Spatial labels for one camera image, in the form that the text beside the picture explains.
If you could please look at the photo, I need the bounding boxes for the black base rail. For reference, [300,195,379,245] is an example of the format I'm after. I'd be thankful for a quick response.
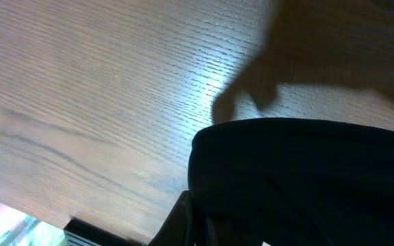
[64,218,144,246]

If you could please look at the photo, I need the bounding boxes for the black leggings with red waistband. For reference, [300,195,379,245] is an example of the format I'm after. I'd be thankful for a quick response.
[188,118,394,245]

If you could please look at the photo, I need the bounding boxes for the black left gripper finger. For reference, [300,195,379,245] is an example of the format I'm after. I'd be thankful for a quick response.
[148,191,194,246]

